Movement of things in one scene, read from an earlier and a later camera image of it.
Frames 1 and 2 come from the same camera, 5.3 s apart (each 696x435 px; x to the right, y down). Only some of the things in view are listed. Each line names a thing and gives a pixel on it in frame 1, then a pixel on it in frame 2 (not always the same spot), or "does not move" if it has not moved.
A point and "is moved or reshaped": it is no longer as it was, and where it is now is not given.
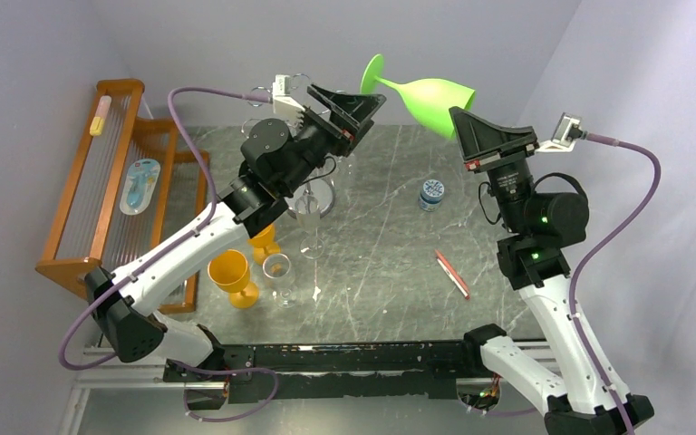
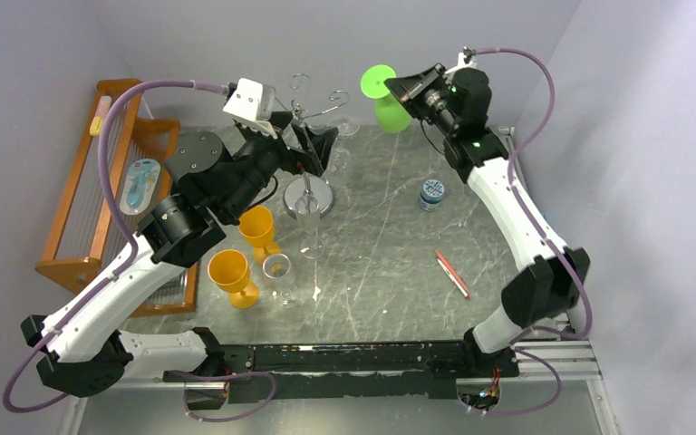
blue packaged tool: (141, 177) does not move
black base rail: (339, 372) does not move
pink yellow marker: (98, 121) does not move
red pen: (452, 275) does not move
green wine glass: (430, 99) is moved or reshaped
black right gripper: (500, 156) → (419, 91)
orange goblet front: (229, 272) does not move
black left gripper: (360, 113) → (317, 145)
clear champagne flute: (308, 217) does not move
